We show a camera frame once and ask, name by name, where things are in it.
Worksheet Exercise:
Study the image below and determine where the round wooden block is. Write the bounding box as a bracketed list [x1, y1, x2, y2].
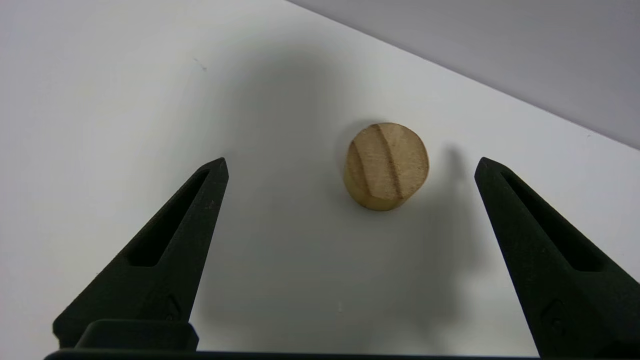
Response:
[343, 122, 430, 212]

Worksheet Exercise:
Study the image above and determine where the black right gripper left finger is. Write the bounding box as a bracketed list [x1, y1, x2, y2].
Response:
[52, 157, 230, 351]

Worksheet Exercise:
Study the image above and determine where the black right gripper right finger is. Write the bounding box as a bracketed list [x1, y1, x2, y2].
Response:
[474, 157, 640, 358]

